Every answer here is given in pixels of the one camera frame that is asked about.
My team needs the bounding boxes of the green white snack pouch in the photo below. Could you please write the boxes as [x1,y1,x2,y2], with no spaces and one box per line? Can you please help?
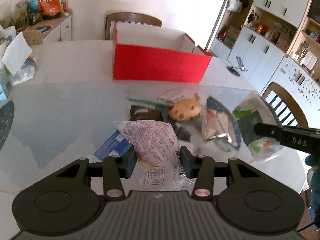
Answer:
[233,92,284,162]

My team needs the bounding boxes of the blue tissue pack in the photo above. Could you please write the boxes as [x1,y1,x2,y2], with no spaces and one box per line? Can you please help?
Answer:
[94,130,132,160]

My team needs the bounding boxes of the silver foil snack bag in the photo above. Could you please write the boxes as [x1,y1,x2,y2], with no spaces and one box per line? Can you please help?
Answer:
[201,96,241,151]

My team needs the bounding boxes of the pink printed snack bag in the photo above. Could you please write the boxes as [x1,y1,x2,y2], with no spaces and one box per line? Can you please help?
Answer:
[118,120,195,191]

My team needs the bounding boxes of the dark brown snack packet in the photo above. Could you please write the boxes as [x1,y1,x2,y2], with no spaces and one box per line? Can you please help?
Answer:
[130,105,163,121]

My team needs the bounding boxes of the yellow plush toy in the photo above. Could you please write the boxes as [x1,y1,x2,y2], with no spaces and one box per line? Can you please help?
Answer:
[168,93,203,122]

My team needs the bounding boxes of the blue gloved hand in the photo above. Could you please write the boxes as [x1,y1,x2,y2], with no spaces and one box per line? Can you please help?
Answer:
[305,155,319,228]

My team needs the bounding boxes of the black round table socket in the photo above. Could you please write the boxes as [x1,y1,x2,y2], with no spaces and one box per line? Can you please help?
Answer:
[226,66,240,76]

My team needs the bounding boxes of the teal pen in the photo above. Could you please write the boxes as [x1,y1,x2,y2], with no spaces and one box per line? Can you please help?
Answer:
[127,97,170,106]

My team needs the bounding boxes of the red cardboard box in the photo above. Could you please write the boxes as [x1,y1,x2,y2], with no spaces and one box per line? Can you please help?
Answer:
[112,23,212,83]

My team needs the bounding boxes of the round blue placemat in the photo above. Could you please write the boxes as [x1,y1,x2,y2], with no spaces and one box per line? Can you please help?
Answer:
[0,101,15,149]

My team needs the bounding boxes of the hanging white tote bag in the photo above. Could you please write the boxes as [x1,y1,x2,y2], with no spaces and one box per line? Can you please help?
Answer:
[226,0,242,12]

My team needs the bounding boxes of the white sideboard cabinet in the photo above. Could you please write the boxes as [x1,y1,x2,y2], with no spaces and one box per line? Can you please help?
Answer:
[24,9,73,44]

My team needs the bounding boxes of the white paper bag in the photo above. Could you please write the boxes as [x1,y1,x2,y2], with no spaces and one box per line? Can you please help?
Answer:
[2,32,33,75]

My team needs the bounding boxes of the brown wooden chair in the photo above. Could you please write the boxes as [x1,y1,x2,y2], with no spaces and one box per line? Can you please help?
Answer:
[104,11,162,40]

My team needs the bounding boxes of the cardboard tray box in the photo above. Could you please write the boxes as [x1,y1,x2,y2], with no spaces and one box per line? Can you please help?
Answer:
[22,30,43,46]

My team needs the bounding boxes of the red lid jar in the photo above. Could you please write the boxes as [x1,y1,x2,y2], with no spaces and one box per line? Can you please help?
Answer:
[60,0,68,11]

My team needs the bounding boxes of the orange snack bag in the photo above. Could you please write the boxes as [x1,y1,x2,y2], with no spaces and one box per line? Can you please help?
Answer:
[37,0,61,20]

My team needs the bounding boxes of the white wall cabinets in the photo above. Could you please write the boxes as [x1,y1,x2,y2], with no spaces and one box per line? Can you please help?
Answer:
[210,0,319,114]

